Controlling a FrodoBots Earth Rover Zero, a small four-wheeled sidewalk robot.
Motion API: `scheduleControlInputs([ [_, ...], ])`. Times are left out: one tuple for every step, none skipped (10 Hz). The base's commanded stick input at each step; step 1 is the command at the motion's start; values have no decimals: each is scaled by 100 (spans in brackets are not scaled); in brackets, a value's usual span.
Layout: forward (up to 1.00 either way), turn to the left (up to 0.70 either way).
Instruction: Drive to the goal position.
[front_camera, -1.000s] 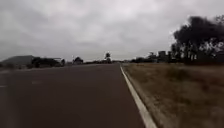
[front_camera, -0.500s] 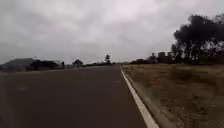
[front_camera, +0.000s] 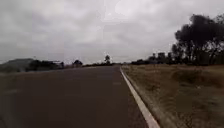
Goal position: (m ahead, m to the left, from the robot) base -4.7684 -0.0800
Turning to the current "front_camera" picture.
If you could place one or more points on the white painted edge line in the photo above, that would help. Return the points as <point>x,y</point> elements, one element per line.
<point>140,105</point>

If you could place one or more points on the dark grey asphalt road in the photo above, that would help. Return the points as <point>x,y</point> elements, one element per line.
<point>73,100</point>

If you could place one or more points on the grey kerb strip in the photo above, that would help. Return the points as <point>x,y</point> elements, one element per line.
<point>154,110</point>

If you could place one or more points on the row of dark bushes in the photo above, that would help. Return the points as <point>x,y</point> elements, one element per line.
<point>43,64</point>

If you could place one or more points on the dry brown grass verge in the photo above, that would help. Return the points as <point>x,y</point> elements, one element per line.
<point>190,96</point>

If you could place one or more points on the group of dark trees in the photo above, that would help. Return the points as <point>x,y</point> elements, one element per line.
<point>200,36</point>

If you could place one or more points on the building with grey roof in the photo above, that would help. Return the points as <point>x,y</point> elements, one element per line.
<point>15,64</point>

